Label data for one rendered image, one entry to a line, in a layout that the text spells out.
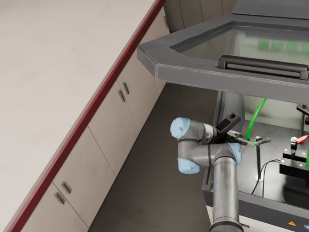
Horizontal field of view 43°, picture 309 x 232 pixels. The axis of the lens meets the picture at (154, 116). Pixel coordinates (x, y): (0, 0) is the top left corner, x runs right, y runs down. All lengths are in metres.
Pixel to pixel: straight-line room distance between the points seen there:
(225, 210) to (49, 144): 1.49
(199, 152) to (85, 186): 1.47
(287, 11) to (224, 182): 0.84
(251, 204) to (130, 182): 1.48
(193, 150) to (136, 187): 1.75
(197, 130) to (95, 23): 1.98
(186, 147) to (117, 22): 1.92
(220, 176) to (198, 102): 2.25
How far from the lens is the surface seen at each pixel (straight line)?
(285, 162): 1.88
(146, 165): 3.17
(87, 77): 2.74
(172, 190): 2.99
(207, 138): 1.44
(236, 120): 1.50
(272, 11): 1.79
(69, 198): 2.60
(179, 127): 1.37
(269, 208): 1.80
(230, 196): 1.21
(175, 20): 3.87
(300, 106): 1.92
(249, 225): 2.01
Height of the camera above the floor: 2.54
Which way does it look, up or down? 47 degrees down
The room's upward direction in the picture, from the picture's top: 19 degrees counter-clockwise
